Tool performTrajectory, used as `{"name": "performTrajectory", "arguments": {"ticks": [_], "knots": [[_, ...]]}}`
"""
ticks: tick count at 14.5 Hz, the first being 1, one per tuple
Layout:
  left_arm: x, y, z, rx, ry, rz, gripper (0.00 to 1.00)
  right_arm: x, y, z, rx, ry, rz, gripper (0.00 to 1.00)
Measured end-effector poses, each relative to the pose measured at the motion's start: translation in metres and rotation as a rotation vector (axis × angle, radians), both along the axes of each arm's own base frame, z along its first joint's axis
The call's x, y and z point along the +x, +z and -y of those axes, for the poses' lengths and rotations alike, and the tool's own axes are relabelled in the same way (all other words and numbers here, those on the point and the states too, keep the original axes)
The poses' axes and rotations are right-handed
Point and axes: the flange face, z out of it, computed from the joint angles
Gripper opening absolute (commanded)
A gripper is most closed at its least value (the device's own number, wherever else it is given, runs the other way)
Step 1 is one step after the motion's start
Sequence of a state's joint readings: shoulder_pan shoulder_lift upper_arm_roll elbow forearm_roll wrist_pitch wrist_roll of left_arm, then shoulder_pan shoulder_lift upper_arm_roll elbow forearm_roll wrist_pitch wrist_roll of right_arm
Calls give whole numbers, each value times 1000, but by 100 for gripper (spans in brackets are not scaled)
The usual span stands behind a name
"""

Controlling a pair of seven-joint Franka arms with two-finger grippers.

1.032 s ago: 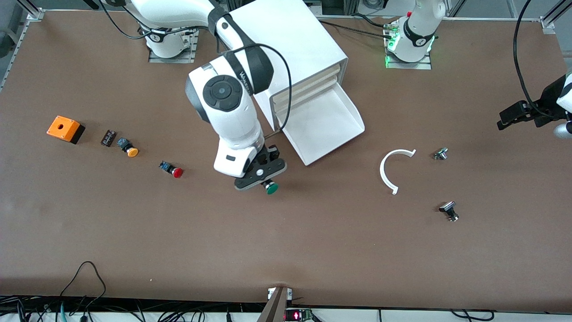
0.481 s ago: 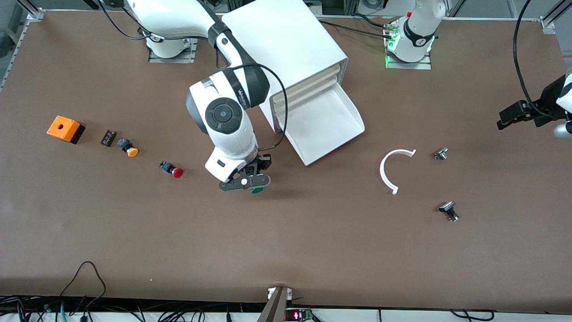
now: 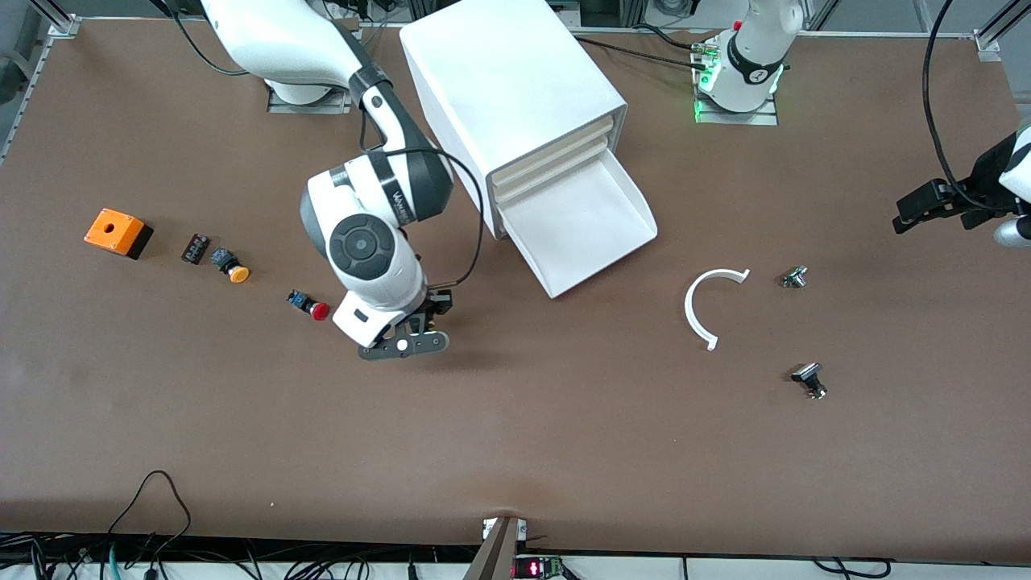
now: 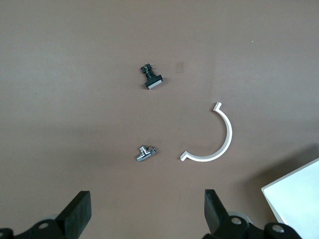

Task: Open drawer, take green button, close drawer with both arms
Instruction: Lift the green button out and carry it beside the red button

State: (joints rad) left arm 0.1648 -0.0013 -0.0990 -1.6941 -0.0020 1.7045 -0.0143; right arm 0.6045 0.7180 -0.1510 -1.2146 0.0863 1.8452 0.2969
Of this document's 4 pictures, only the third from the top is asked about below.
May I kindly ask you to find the black cable tangle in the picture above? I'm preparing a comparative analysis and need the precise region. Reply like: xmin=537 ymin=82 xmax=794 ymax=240
xmin=0 ymin=530 xmax=484 ymax=580

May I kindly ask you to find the orange mushroom push button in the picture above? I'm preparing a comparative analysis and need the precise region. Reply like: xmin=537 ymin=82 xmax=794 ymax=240
xmin=210 ymin=247 xmax=251 ymax=284

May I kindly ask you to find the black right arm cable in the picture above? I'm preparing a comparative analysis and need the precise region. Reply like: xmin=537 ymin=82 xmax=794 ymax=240
xmin=359 ymin=105 xmax=487 ymax=292

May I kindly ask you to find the black arm base cable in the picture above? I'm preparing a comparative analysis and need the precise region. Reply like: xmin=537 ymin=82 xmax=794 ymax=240
xmin=573 ymin=35 xmax=711 ymax=72
xmin=635 ymin=23 xmax=700 ymax=52

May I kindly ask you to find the black square push button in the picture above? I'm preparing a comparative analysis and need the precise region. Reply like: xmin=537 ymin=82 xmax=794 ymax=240
xmin=790 ymin=362 xmax=829 ymax=401

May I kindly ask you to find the aluminium frame profile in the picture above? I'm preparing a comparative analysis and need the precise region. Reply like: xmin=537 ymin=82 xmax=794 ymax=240
xmin=31 ymin=0 xmax=82 ymax=38
xmin=973 ymin=0 xmax=1031 ymax=64

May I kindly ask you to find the white drawer cabinet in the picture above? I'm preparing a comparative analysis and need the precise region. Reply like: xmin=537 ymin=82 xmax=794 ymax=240
xmin=399 ymin=0 xmax=629 ymax=242

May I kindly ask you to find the brown table edge post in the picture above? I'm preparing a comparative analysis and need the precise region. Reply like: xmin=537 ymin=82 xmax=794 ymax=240
xmin=462 ymin=516 xmax=529 ymax=580

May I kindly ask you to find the red mushroom push button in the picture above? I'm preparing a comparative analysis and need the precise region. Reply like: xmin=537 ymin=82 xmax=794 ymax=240
xmin=287 ymin=289 xmax=332 ymax=322

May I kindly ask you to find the white plastic drawer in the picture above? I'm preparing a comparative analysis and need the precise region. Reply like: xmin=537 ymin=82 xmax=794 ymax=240
xmin=492 ymin=148 xmax=659 ymax=300

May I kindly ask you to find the orange button enclosure box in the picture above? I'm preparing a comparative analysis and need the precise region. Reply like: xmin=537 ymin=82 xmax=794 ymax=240
xmin=83 ymin=208 xmax=155 ymax=260

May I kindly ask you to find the black thin background cable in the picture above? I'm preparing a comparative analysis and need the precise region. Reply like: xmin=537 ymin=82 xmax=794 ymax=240
xmin=164 ymin=0 xmax=252 ymax=78

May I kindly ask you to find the white semicircular plastic bracket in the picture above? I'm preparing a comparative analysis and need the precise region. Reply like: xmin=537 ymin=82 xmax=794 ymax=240
xmin=684 ymin=267 xmax=752 ymax=353

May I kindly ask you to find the black looped table cable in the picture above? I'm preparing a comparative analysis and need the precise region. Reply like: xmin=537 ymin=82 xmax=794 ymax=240
xmin=103 ymin=470 xmax=195 ymax=565

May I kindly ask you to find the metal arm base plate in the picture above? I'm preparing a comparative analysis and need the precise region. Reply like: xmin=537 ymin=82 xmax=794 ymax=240
xmin=265 ymin=79 xmax=354 ymax=115
xmin=694 ymin=90 xmax=780 ymax=126

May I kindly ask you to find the small red display module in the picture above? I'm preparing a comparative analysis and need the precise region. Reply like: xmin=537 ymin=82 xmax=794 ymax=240
xmin=512 ymin=555 xmax=566 ymax=580

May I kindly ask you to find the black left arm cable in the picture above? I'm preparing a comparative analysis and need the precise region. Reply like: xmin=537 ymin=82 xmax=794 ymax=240
xmin=921 ymin=0 xmax=1017 ymax=212

